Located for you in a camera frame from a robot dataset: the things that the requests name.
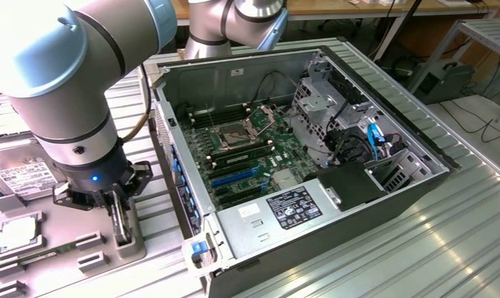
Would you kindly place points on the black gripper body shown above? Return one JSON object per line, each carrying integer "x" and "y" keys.
{"x": 94, "y": 174}

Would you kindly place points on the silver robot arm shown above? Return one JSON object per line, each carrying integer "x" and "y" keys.
{"x": 46, "y": 62}

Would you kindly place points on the grey parts rack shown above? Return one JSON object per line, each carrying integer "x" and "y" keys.
{"x": 67, "y": 223}

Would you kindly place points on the silver hard disk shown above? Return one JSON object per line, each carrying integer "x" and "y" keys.
{"x": 22, "y": 180}

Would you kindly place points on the silver CPU chip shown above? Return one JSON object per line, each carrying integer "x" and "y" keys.
{"x": 19, "y": 232}

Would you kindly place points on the loose green RAM stick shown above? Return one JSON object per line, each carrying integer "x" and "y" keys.
{"x": 46, "y": 254}

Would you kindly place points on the long black expansion slot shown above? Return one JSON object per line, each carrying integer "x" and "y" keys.
{"x": 230, "y": 169}

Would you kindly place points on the blue expansion slot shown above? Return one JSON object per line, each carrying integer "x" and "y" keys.
{"x": 233, "y": 178}

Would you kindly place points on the RAM slot white tabs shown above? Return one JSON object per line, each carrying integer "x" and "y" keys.
{"x": 229, "y": 105}
{"x": 233, "y": 162}
{"x": 229, "y": 114}

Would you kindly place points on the labelled RAM stick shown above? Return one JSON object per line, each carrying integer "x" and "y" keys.
{"x": 241, "y": 156}

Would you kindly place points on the metal socket locking lever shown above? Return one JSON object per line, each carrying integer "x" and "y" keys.
{"x": 212, "y": 116}

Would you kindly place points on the CPU socket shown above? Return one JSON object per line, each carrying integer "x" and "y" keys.
{"x": 234, "y": 136}

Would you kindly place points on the blue case release latch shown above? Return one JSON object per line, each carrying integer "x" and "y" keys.
{"x": 198, "y": 248}

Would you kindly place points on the grey power supply unit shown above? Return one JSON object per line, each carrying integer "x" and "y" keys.
{"x": 253, "y": 229}

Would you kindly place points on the silver chipset heatsink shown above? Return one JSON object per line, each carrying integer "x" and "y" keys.
{"x": 285, "y": 180}

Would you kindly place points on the metal socket cover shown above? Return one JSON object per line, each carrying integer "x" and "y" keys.
{"x": 262, "y": 107}

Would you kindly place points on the green motherboard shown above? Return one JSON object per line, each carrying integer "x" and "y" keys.
{"x": 291, "y": 149}

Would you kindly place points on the metal disk bay cage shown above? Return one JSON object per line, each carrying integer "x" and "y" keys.
{"x": 316, "y": 102}

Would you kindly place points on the black plastic shroud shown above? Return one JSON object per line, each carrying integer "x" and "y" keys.
{"x": 349, "y": 183}

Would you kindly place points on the slotted metal disk bay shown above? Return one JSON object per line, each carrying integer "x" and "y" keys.
{"x": 399, "y": 174}

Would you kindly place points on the open PC case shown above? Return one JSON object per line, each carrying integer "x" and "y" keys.
{"x": 399, "y": 124}

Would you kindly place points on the wooden desk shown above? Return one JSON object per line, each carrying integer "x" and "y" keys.
{"x": 337, "y": 10}

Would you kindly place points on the grey equipment box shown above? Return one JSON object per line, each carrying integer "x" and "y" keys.
{"x": 440, "y": 83}

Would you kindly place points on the metal slat side table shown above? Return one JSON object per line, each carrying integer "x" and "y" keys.
{"x": 490, "y": 31}

